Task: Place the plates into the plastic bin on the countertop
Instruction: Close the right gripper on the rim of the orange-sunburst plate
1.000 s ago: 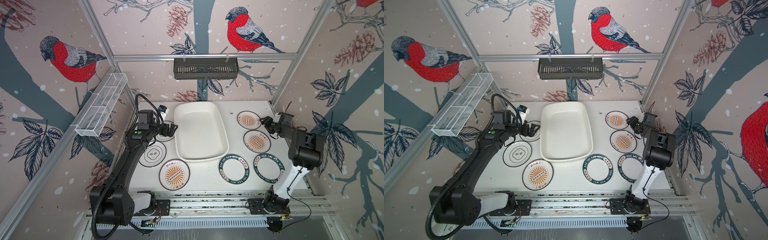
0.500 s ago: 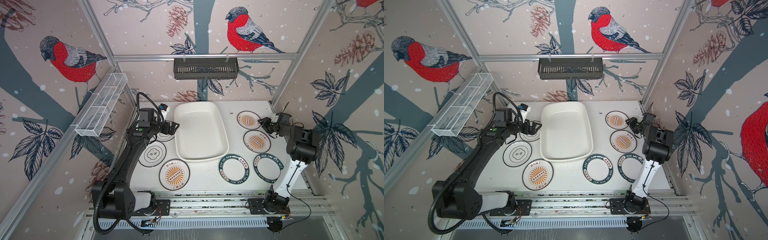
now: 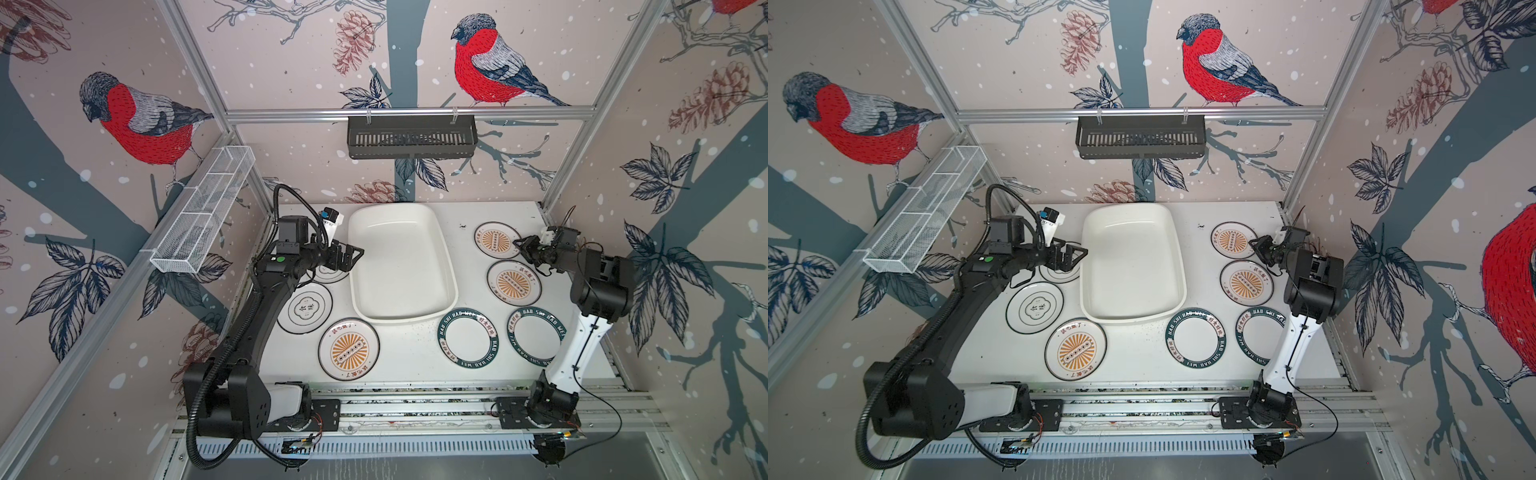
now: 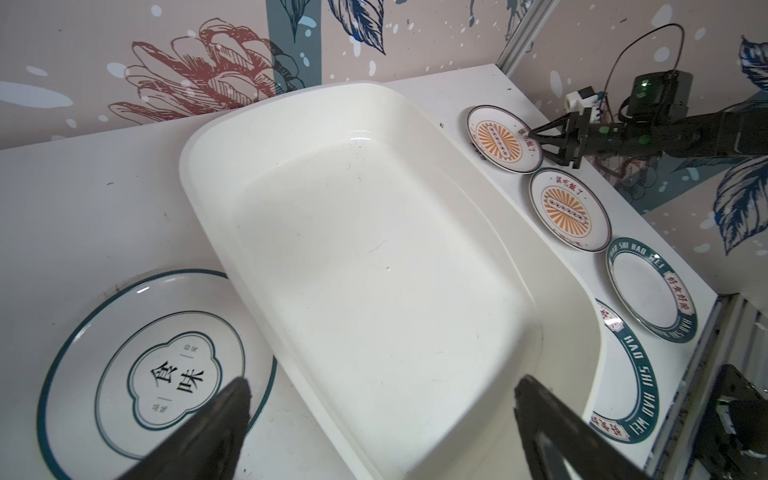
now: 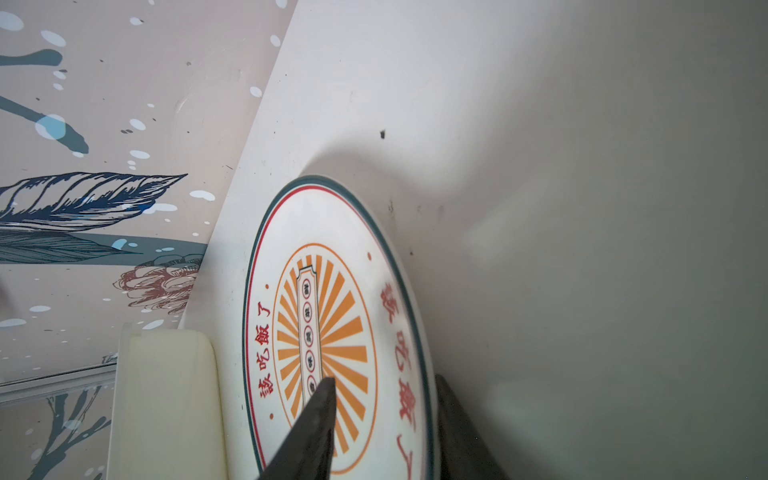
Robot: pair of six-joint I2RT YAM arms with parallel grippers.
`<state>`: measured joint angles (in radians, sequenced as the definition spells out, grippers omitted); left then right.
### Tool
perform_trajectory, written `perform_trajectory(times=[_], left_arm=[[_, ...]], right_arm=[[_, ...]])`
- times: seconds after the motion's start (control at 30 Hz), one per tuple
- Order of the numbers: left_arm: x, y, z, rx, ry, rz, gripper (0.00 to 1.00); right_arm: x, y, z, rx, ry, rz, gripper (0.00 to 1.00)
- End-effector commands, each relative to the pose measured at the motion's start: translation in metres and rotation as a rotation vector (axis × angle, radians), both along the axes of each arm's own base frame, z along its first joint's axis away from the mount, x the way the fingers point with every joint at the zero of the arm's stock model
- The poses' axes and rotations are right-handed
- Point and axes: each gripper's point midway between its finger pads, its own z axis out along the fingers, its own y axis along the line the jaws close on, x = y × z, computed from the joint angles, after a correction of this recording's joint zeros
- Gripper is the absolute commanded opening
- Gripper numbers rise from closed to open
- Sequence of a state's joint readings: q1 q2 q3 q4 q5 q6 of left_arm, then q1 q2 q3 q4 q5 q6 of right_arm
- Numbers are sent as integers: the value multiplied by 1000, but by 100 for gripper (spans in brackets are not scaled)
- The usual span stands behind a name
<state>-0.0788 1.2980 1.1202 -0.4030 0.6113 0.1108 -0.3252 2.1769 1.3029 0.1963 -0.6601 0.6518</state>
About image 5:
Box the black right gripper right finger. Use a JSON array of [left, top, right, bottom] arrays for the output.
[[435, 375, 510, 480]]

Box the white plastic bin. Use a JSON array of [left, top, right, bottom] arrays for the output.
[[106, 324, 228, 479]]

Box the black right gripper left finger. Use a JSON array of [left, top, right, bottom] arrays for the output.
[[260, 377, 337, 480]]

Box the orange sunburst plate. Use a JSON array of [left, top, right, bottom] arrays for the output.
[[242, 175, 440, 479]]

